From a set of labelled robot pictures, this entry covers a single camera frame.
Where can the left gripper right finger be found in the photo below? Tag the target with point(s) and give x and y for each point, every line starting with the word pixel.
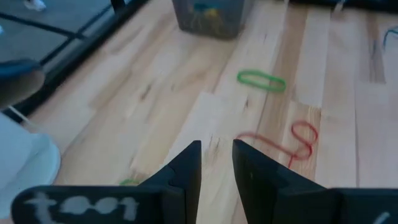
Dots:
pixel 295 202

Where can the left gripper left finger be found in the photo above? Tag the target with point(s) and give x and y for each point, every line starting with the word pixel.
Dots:
pixel 93 205

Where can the green rubber band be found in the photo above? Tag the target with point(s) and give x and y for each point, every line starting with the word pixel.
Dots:
pixel 129 181
pixel 281 85

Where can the red rubber band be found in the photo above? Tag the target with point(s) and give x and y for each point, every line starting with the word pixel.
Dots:
pixel 314 137

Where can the grey plastic bin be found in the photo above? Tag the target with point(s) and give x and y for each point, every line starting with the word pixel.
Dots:
pixel 211 29

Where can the white cylindrical container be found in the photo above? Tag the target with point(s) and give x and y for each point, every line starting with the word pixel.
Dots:
pixel 21 161

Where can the dark round blurry object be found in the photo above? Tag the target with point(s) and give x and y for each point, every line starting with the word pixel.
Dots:
pixel 18 81

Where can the black aluminium table frame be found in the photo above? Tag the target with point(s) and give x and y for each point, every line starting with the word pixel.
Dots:
pixel 71 62

